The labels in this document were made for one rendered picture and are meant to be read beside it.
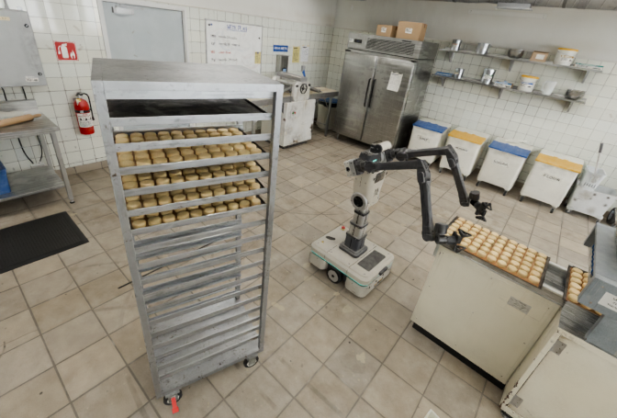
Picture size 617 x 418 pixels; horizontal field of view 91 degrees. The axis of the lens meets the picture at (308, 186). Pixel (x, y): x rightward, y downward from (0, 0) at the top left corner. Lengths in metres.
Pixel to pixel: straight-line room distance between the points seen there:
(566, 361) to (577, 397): 0.21
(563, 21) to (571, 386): 4.93
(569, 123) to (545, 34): 1.38
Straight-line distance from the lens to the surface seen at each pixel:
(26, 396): 2.64
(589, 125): 6.16
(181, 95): 1.20
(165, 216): 1.45
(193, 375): 2.21
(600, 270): 2.03
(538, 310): 2.32
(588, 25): 6.12
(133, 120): 1.21
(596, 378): 2.28
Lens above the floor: 2.03
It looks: 27 degrees down
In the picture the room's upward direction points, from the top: 8 degrees clockwise
